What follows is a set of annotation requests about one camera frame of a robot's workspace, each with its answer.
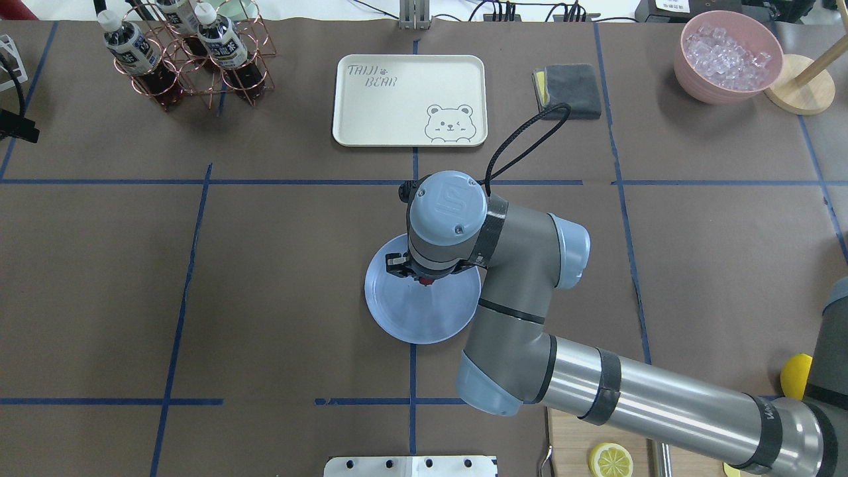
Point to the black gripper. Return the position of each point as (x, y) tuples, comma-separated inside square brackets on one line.
[(397, 264)]

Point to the blue plate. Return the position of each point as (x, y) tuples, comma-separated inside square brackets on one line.
[(415, 313)]

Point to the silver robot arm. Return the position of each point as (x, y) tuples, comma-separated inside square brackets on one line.
[(455, 223)]

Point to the cream bear tray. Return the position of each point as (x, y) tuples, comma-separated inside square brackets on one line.
[(406, 100)]

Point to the wooden cutting board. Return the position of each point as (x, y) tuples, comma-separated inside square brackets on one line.
[(571, 441)]

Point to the lemon half slice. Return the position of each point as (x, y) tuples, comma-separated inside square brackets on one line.
[(610, 459)]

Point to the bottle white cap left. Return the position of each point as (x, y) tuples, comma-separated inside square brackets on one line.
[(222, 40)]

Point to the bottle white cap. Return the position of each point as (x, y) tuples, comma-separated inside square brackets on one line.
[(139, 58), (222, 40), (181, 16)]

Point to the mint green bowl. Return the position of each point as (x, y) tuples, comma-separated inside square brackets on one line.
[(236, 9)]

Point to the steel muddler black tip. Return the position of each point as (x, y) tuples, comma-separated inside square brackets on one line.
[(660, 461)]

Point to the bottle white cap right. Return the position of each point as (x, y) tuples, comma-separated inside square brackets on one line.
[(181, 16)]

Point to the bottle white cap front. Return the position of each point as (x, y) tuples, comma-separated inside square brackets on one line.
[(139, 58)]

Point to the pink ice bowl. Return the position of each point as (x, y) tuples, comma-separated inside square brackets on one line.
[(724, 57)]

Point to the yellow lemon round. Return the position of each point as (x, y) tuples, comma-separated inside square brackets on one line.
[(794, 375)]

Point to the wooden stand with carton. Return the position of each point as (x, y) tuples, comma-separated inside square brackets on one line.
[(804, 87)]

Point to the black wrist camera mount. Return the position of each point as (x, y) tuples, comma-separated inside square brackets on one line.
[(407, 190)]

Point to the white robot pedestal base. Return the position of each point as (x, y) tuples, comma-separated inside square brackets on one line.
[(428, 465)]

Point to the aluminium frame post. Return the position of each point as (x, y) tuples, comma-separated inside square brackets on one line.
[(414, 15)]

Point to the copper wire bottle rack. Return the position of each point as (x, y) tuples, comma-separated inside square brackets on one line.
[(199, 76)]

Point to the white wire cup rack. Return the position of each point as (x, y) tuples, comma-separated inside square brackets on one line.
[(12, 64)]

